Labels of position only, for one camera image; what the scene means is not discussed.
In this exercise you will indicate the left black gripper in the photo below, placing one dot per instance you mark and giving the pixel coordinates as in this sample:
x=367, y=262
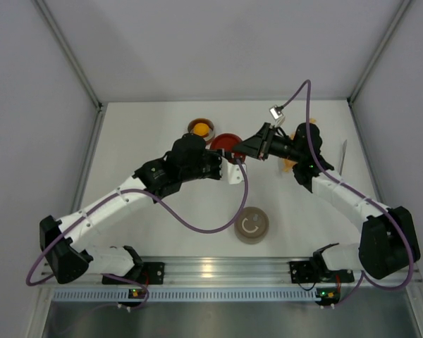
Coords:
x=216, y=164

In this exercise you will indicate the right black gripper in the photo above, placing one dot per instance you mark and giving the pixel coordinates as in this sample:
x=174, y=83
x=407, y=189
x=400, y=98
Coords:
x=266, y=141

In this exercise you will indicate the red-banded steel lunch tin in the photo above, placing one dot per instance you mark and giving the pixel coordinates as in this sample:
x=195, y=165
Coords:
x=211, y=135

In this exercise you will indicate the red round lid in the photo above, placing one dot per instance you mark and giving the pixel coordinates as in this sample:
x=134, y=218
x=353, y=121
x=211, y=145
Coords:
x=226, y=142

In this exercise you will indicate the orange round food ball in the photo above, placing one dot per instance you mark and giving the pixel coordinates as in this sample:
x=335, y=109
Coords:
x=201, y=129

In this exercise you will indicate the brown round lid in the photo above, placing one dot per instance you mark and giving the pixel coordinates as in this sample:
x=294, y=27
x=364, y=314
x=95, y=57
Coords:
x=252, y=219

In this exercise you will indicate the beige-banded steel lunch tin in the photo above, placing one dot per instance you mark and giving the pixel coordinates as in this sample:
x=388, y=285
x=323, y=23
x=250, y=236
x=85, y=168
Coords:
x=250, y=238

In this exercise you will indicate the metal tongs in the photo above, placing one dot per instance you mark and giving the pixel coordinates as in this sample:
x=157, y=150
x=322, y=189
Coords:
x=343, y=153

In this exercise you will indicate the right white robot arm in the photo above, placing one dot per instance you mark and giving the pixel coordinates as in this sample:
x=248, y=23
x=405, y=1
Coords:
x=388, y=241

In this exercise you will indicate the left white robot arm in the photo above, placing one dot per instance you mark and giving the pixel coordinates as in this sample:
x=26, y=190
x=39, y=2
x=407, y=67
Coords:
x=66, y=242

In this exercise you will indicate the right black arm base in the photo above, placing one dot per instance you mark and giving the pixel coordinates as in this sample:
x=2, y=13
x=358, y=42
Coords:
x=314, y=270

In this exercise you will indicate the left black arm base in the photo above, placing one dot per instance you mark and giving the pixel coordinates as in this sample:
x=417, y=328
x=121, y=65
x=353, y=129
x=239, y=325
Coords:
x=145, y=273

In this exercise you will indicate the orange leaf-shaped woven tray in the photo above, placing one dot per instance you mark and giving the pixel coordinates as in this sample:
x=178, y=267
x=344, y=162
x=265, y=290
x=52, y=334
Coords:
x=286, y=164

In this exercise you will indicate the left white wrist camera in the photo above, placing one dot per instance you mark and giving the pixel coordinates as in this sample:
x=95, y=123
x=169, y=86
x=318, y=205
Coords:
x=235, y=172

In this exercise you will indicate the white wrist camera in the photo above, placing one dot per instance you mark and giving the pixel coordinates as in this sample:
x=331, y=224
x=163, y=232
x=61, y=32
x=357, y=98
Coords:
x=235, y=172
x=277, y=115

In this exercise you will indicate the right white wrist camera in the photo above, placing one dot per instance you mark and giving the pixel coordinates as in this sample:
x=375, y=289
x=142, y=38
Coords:
x=277, y=115

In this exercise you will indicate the aluminium mounting rail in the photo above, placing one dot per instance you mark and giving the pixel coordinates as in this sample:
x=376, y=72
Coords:
x=209, y=271

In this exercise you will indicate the slotted grey cable duct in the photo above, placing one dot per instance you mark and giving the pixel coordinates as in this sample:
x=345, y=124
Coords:
x=193, y=294

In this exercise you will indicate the right aluminium frame post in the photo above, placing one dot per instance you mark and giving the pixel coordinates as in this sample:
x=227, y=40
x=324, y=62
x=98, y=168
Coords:
x=381, y=46

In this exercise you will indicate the aluminium frame post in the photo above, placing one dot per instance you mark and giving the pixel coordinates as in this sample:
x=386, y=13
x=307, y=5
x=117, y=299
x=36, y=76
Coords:
x=60, y=39
x=381, y=46

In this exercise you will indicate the left aluminium frame post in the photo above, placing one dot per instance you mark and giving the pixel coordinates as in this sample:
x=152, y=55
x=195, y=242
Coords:
x=60, y=39

